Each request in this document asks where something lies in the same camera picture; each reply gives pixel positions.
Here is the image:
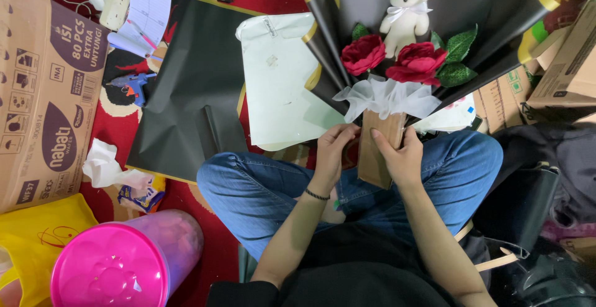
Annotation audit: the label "person's left hand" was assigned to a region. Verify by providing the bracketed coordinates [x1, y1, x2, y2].
[307, 123, 362, 199]

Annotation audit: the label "person's right hand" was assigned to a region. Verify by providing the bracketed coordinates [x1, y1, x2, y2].
[371, 126, 424, 190]

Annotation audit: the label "brown paper bouquet handle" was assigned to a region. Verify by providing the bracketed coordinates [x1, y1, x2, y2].
[357, 110, 408, 190]

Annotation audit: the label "white tissue bouquet frill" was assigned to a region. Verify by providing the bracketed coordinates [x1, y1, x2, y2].
[332, 75, 443, 124]

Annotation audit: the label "person's blue jeans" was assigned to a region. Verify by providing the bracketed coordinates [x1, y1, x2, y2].
[196, 129, 504, 262]

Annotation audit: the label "white plastic sheet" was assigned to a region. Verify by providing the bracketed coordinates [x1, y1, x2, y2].
[235, 12, 348, 152]

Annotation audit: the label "red fabric rose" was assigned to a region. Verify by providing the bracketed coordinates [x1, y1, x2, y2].
[340, 34, 386, 77]
[385, 42, 449, 87]

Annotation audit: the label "person's black shirt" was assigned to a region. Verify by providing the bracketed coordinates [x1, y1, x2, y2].
[206, 222, 463, 307]

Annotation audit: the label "flattened green-print cardboard box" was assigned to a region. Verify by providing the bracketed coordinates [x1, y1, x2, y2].
[472, 64, 537, 134]

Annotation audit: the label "green fabric leaves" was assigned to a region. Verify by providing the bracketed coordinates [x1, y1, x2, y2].
[430, 24, 479, 88]

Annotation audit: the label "small green fabric leaf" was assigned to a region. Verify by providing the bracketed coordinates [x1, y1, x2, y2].
[351, 22, 370, 42]

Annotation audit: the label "black bag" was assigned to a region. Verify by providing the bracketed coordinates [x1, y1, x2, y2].
[458, 122, 596, 307]

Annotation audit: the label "white teddy bear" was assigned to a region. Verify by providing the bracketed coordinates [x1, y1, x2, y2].
[379, 0, 438, 60]

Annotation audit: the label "black wrapping paper sheet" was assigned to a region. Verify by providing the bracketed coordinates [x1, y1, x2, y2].
[125, 0, 267, 185]

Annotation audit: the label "black gold-edged bouquet wrapping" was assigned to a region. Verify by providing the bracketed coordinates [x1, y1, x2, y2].
[303, 0, 560, 127]

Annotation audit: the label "blue yellow tissue packet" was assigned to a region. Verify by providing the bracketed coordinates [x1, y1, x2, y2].
[117, 176, 167, 214]

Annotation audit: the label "brown cardboard box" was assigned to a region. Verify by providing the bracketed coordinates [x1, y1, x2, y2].
[526, 0, 596, 110]

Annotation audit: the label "yellow cartoon print wrapping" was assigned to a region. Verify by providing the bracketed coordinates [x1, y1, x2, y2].
[516, 0, 596, 65]

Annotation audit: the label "blue glue gun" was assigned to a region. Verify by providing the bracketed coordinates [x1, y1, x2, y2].
[106, 72, 158, 108]

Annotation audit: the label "crumpled white tissue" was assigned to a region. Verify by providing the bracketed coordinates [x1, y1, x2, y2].
[82, 138, 155, 191]

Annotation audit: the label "pink pen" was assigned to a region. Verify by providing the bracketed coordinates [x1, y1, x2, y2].
[126, 18, 159, 52]

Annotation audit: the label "white lined notebook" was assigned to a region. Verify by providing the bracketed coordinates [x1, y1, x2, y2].
[106, 0, 172, 59]

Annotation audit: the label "pink lidded plastic jar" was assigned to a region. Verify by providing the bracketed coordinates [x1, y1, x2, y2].
[50, 209, 205, 307]

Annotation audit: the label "white power strip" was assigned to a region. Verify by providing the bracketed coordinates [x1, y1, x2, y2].
[99, 0, 131, 32]

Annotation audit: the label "large printed cardboard box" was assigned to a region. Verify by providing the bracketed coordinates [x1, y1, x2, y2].
[0, 0, 111, 215]

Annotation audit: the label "yellow plastic bag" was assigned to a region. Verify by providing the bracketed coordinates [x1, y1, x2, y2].
[0, 192, 99, 307]

